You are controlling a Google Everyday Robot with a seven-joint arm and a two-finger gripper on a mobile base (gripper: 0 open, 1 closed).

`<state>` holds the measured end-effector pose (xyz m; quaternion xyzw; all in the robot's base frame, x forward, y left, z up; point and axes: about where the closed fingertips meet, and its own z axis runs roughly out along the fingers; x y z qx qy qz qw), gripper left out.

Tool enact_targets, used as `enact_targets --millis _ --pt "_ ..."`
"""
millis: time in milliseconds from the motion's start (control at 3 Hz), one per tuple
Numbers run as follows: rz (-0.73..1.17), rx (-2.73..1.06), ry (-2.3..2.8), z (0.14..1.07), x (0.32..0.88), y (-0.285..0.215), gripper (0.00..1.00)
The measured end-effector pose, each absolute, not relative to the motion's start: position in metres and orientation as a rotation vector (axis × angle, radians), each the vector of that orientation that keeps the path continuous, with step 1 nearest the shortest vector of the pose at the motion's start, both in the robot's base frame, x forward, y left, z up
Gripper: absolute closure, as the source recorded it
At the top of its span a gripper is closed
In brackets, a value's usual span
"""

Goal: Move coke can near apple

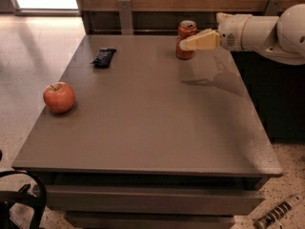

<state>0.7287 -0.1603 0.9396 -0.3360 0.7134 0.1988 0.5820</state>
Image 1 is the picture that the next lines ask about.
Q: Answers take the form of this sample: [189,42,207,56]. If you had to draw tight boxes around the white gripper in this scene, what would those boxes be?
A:
[179,12,252,52]

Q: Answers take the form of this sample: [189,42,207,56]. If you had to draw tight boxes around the red coke can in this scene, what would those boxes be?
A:
[175,19,198,61]

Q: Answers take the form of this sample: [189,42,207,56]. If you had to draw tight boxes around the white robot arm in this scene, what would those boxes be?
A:
[179,4,305,66]

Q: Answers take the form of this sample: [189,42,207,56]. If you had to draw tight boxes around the red apple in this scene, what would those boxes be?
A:
[43,82,75,114]

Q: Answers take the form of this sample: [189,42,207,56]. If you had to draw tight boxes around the dark blue snack bar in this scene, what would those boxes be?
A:
[92,48,116,69]

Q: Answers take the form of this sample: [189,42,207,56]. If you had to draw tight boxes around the grey drawer cabinet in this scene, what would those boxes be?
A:
[13,35,282,229]

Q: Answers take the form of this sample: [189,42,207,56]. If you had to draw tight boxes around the striped cylindrical tool on floor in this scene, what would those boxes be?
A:
[254,194,304,229]

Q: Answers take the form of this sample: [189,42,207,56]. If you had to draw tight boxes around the right metal bracket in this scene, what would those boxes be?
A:
[264,0,283,16]

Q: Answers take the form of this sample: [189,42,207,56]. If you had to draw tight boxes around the metal bracket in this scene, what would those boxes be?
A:
[117,0,133,35]
[264,0,283,16]

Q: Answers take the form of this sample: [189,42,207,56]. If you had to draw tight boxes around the left metal bracket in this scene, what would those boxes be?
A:
[117,0,133,35]

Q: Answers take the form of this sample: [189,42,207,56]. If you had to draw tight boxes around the black chair frame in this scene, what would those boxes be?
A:
[0,171,47,229]

